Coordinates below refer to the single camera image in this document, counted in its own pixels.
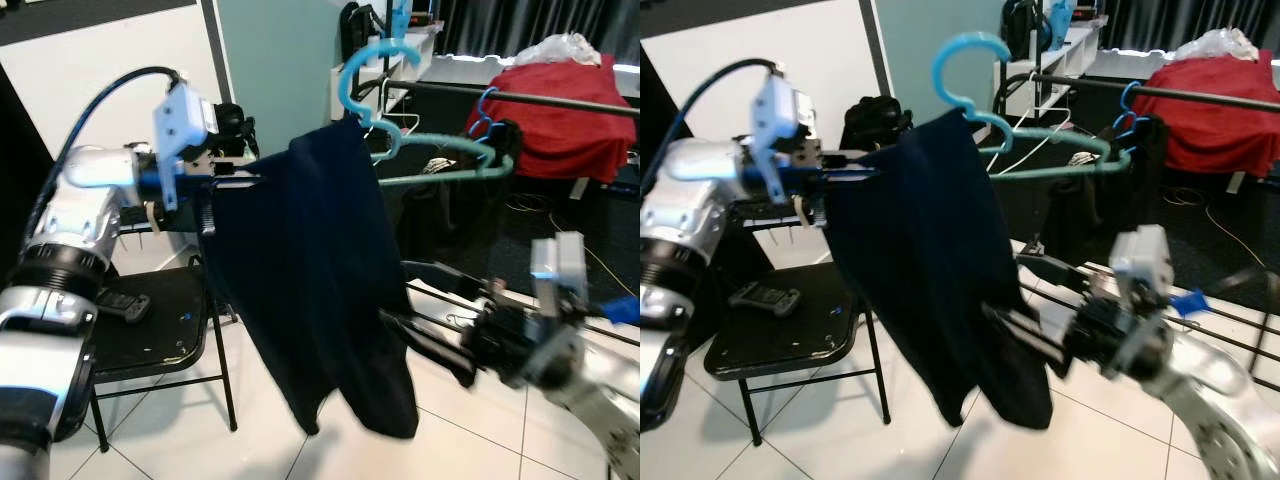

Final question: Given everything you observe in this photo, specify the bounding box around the grey handheld game console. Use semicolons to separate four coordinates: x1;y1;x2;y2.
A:
730;282;803;317
95;290;153;323

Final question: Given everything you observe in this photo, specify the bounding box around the blue plastic hanger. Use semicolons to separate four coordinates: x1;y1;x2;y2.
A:
468;88;501;141
1112;80;1146;141

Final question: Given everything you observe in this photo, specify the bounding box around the red cloth cover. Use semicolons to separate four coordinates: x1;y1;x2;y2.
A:
1160;50;1280;179
465;55;641;186

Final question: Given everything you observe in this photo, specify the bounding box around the black metal clothes rack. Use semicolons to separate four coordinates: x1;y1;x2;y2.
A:
1000;70;1280;386
355;75;641;351

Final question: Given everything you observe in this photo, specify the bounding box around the teal plastic hanger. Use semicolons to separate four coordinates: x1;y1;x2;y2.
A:
337;38;518;191
932;32;1129;184

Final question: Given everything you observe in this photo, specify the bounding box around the dark navy garment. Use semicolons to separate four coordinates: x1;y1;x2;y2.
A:
822;108;1056;431
198;115;421;441

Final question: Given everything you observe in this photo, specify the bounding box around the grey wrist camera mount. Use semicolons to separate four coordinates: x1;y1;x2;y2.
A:
530;232;589;321
152;82;219;211
752;75;813;206
1110;225;1173;301

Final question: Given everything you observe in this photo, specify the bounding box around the white plastic bag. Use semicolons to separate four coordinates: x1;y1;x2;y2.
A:
1175;28;1259;63
515;33;606;69

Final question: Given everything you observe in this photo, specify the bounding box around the white shelf unit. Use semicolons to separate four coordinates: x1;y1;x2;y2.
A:
330;25;446;121
993;20;1096;116

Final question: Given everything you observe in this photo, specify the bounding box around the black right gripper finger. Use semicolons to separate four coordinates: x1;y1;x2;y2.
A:
402;262;501;306
985;300;1076;376
1018;257;1096;301
380;310;479;386

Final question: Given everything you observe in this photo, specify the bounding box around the dark curtain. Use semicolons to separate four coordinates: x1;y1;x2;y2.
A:
440;0;641;61
1100;0;1280;56

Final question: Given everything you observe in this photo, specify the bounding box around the white low ledge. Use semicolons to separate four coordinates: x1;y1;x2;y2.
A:
430;55;521;91
1085;50;1166;81

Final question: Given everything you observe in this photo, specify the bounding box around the black bag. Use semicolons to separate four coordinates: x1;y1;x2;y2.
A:
1003;0;1046;61
338;2;386;61

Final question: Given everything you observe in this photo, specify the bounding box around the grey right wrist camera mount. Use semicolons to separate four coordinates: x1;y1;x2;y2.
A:
1110;225;1173;301
530;232;589;321

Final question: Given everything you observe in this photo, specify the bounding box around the black folding chair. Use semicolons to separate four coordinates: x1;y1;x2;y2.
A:
703;205;893;446
88;205;241;451

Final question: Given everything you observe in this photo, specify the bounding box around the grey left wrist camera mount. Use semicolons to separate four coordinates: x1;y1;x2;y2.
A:
152;82;219;211
752;75;813;206

